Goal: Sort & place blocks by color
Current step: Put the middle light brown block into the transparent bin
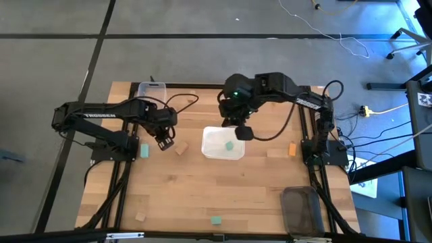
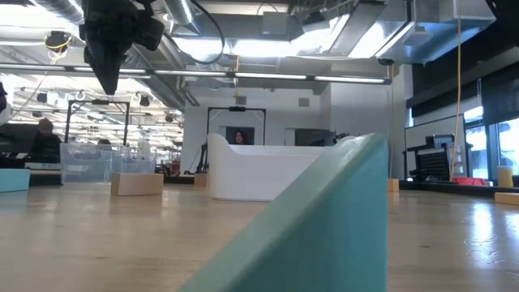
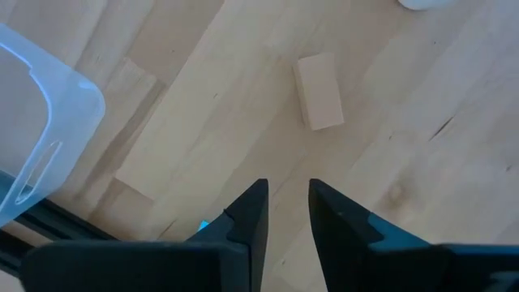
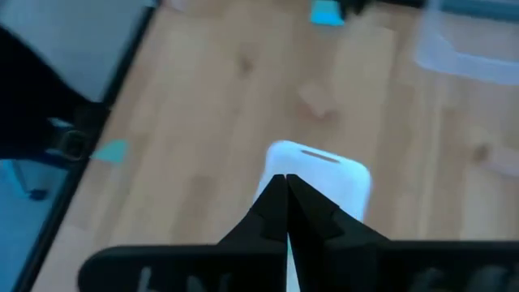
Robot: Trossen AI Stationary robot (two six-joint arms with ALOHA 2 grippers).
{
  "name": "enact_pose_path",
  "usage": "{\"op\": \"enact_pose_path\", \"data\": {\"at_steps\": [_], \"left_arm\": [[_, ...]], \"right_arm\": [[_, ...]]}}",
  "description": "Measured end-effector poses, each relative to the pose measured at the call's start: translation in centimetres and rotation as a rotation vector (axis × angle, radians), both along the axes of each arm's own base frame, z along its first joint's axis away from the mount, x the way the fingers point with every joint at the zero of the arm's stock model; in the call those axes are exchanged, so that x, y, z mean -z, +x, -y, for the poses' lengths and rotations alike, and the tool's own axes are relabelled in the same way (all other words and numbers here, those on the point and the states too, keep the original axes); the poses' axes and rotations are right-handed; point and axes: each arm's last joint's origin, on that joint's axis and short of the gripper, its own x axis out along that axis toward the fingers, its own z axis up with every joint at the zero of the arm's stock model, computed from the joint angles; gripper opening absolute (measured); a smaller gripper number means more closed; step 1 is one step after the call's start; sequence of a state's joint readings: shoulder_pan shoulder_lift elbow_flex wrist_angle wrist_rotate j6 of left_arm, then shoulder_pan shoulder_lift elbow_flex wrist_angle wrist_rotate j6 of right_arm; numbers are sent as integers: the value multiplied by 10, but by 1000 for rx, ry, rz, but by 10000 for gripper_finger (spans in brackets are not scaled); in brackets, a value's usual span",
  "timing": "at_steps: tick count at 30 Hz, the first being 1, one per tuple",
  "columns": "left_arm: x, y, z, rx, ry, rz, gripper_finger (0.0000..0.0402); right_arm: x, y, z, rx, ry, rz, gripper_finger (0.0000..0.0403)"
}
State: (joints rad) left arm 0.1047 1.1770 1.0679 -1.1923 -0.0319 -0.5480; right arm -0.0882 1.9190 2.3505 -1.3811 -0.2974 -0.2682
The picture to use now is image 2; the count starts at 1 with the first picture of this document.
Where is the black frame rig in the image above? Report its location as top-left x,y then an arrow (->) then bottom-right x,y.
63,100 -> 131,145
205,105 -> 268,137

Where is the tan pink rectangular block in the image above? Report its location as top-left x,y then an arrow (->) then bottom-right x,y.
109,173 -> 165,197

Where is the white plastic bin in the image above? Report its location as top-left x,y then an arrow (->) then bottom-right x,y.
206,132 -> 360,203

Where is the yellow hanging cable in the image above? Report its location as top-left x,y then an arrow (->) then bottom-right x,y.
448,18 -> 463,183

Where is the green rectangular block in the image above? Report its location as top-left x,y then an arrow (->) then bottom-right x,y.
0,168 -> 32,193

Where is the green triangular wedge block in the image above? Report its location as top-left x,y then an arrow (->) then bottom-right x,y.
178,132 -> 389,292

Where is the red tray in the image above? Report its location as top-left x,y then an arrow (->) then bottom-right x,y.
452,176 -> 487,187

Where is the black aluminium table frame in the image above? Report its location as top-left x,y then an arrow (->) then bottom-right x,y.
28,174 -> 519,200

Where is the yellow container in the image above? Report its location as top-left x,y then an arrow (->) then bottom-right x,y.
497,165 -> 514,188

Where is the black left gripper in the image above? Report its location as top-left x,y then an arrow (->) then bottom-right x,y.
79,0 -> 165,96

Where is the black monitor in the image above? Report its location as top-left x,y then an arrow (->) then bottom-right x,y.
0,123 -> 40,167
294,128 -> 337,148

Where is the orange rectangular block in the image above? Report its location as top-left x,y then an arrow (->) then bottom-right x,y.
494,191 -> 519,207

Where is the black ceiling device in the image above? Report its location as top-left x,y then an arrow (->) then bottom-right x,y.
43,30 -> 74,54

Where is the clear plastic bin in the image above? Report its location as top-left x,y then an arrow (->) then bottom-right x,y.
59,142 -> 157,184

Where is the overhead light bar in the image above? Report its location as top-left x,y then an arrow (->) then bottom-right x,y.
0,62 -> 393,86

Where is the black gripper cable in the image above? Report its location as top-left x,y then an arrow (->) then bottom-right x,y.
161,0 -> 226,66

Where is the white partition panel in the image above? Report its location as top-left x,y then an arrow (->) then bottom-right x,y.
404,114 -> 467,179

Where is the black perforated rack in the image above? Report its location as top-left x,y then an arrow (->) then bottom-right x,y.
403,133 -> 467,183

